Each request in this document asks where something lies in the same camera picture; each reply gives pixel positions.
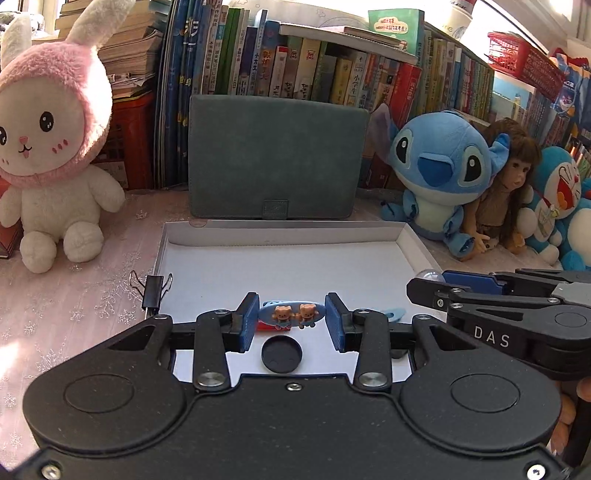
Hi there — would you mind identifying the pink rabbit plush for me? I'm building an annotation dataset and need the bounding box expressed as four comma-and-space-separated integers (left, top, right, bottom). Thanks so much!
0, 0, 126, 274

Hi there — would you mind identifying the blue robot cat plush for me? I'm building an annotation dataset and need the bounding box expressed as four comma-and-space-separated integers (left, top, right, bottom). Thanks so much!
524, 147, 591, 271

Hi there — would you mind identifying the stack of books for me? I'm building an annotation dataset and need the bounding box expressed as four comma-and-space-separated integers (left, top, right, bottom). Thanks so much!
55, 0, 171, 100

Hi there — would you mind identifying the person's right hand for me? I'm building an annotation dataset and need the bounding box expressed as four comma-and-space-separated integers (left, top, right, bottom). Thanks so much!
551, 399, 577, 457

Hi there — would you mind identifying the small black binder clip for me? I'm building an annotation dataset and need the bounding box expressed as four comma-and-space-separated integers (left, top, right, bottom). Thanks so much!
129, 271, 174, 310

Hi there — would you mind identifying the blue hair clip with bears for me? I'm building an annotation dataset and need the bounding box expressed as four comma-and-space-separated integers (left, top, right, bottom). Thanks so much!
257, 299, 326, 329

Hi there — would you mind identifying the pink snowflake tablecloth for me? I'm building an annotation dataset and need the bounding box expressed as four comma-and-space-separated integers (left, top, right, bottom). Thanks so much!
0, 187, 568, 467

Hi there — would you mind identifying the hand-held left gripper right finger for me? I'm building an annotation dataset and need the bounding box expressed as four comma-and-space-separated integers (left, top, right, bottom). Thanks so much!
324, 292, 467, 393

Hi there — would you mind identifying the row of upright books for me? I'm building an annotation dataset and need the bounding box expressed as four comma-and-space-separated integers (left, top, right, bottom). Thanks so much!
157, 0, 591, 190

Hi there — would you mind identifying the green notebook case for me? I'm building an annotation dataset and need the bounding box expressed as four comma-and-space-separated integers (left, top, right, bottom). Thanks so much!
188, 95, 370, 220

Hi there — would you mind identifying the long-haired doll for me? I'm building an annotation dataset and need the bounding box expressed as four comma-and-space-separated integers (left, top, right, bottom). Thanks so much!
471, 119, 543, 254

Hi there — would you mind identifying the blue alien plush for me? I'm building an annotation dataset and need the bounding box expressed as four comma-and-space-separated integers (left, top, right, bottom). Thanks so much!
372, 110, 511, 261

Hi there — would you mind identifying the white cardboard box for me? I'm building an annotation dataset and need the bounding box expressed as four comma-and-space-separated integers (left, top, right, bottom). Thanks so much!
143, 220, 444, 384

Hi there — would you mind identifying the green book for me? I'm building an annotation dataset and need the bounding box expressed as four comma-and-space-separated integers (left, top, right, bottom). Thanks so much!
368, 9, 424, 54

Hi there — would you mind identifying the red plastic crate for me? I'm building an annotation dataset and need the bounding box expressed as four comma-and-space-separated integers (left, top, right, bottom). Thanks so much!
92, 92, 155, 190

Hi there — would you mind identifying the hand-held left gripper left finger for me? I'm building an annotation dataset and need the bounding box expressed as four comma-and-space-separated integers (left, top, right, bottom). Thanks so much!
108, 292, 260, 393

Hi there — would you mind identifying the red mesh basket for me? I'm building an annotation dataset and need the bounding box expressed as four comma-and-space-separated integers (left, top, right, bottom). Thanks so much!
487, 31, 578, 100

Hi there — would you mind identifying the blue printed bag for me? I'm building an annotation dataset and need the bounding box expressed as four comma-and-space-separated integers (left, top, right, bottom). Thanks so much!
549, 48, 591, 112

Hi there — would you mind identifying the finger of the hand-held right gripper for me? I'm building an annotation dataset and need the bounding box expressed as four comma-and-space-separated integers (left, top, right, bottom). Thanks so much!
406, 278, 561, 310
442, 268, 591, 296

